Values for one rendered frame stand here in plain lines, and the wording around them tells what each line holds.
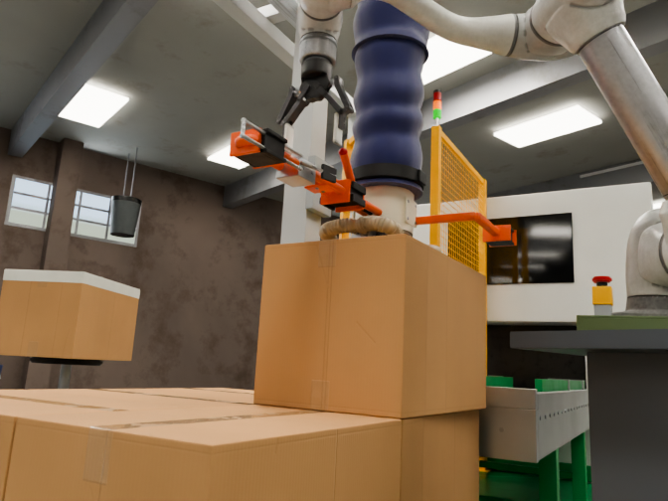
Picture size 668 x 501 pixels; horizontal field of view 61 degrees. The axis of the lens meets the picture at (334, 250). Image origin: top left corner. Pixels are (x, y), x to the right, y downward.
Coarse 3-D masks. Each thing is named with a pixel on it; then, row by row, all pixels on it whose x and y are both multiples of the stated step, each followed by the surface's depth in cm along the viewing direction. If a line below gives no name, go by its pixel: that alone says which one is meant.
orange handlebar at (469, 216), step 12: (240, 144) 111; (252, 144) 111; (288, 156) 119; (276, 168) 123; (324, 180) 132; (336, 180) 136; (312, 192) 138; (324, 192) 136; (336, 192) 138; (372, 204) 153; (432, 216) 162; (444, 216) 160; (456, 216) 158; (468, 216) 157; (480, 216) 157; (492, 228) 167
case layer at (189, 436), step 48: (0, 432) 89; (48, 432) 83; (96, 432) 79; (144, 432) 76; (192, 432) 79; (240, 432) 82; (288, 432) 85; (336, 432) 95; (384, 432) 111; (432, 432) 135; (0, 480) 87; (48, 480) 81; (96, 480) 77; (144, 480) 73; (192, 480) 69; (240, 480) 73; (288, 480) 82; (336, 480) 94; (384, 480) 110; (432, 480) 133
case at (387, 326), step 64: (320, 256) 137; (384, 256) 128; (448, 256) 149; (320, 320) 134; (384, 320) 125; (448, 320) 146; (256, 384) 140; (320, 384) 130; (384, 384) 122; (448, 384) 143
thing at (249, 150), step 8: (232, 136) 114; (232, 144) 114; (232, 152) 113; (240, 152) 112; (248, 152) 111; (256, 152) 111; (248, 160) 115; (256, 160) 115; (264, 160) 115; (272, 160) 115; (256, 168) 120
